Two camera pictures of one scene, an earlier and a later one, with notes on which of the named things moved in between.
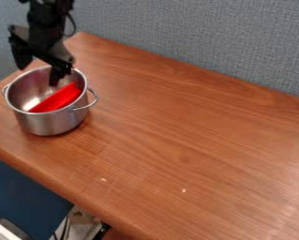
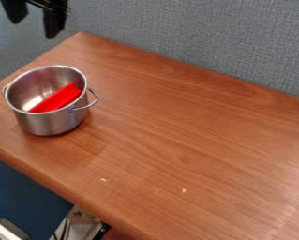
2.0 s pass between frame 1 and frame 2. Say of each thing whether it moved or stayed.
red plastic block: stayed
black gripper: moved
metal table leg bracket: stayed
